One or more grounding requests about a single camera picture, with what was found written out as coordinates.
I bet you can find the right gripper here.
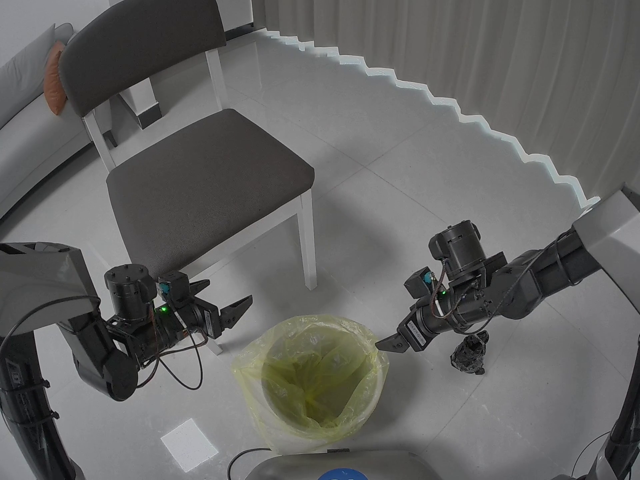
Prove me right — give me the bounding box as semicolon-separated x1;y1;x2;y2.
397;295;459;353

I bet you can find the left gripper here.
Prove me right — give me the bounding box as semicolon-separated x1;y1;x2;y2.
156;280;254;352

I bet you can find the black plastic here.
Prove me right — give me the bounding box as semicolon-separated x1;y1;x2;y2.
449;332;490;376

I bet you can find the yellow plastic bag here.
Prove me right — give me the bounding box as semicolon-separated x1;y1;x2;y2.
231;314;390;454

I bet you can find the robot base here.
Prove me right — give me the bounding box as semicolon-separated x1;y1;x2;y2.
244;449;442;480

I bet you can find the white trash bin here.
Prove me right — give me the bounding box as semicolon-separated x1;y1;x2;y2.
260;318;389;441

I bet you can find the grey white chair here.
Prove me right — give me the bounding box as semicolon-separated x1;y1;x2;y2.
57;0;318;358

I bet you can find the grey sofa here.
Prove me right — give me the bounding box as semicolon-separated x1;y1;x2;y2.
0;23;108;224

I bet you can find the orange cushion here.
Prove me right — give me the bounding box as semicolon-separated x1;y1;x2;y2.
44;42;69;117

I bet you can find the white curtain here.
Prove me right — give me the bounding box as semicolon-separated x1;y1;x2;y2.
248;0;640;219

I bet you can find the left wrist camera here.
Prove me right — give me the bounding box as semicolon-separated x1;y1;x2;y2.
159;269;191;305

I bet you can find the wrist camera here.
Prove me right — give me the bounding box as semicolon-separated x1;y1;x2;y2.
405;267;438;300
159;269;191;305

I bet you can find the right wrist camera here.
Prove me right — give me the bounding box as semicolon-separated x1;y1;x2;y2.
405;267;438;300

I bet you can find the black cable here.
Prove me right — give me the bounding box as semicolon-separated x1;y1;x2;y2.
228;448;301;478
0;295;102;350
149;332;207;392
570;430;613;480

